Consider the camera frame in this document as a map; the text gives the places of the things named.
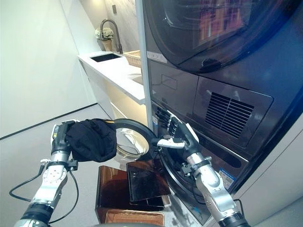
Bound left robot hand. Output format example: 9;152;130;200
50;120;79;155

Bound flower pot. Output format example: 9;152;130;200
95;27;114;52

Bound dark stacked tumble dryer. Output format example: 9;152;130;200
142;0;303;164

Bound black rectangular counter inset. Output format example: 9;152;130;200
89;53;120;63

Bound round glass washing machine door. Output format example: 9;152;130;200
111;118;159;162

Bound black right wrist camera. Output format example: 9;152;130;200
180;163;194;177

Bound orange woven wicker basket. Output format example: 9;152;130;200
105;209;165;227

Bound cream cabinet with white counter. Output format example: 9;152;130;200
77;51;149;129

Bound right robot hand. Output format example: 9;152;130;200
150;107;199;156

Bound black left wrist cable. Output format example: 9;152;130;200
9;165;80;224

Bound black garment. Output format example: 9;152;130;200
65;119;118;163

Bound glossy dark brown stool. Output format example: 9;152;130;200
95;158;171;218

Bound low wicker tray basket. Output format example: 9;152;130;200
123;50;143;67

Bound dark curved kitchen faucet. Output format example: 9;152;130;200
100;19;124;55

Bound square blue white sticker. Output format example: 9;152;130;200
218;167;237;190

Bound grey front-load washing machine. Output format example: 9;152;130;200
151;101;251;226

